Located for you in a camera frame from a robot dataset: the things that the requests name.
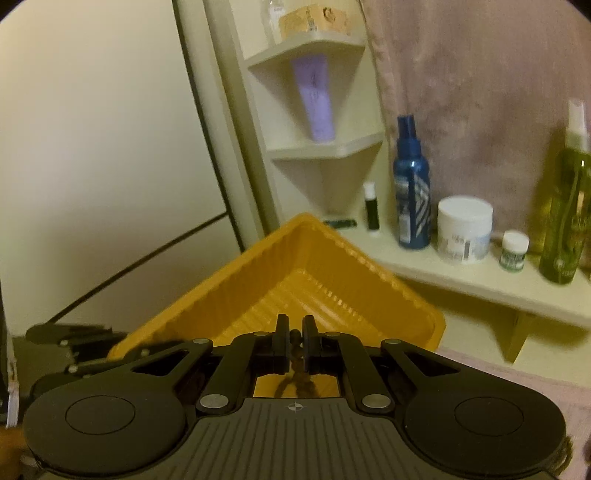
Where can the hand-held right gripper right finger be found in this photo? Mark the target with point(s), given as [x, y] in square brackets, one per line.
[311, 344]

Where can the large white cream jar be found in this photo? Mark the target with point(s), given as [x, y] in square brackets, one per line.
[464, 230]

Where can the green spray bottle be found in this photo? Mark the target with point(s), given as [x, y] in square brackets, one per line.
[565, 212]

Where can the blue spray bottle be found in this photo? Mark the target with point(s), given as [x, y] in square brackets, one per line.
[412, 203]

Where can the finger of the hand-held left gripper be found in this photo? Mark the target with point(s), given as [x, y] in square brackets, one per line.
[104, 363]
[69, 333]

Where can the small green label jar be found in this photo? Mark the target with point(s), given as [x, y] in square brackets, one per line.
[514, 253]

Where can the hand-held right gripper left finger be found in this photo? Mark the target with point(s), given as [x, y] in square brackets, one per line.
[280, 344]

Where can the purple tube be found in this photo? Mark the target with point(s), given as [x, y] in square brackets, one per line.
[315, 97]

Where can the black tube with white cap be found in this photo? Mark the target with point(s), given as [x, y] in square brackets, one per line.
[340, 224]

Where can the white cap lip balm stick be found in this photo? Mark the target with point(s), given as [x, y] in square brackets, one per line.
[371, 210]

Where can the orange plastic basket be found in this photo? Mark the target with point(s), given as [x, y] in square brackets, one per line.
[300, 258]

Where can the clear dropper bottle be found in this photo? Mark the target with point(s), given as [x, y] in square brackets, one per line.
[273, 21]

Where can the pink fleece hanging blanket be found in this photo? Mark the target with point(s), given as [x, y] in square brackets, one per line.
[485, 92]

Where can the cream shelf unit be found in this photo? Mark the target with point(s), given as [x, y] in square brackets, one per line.
[323, 152]

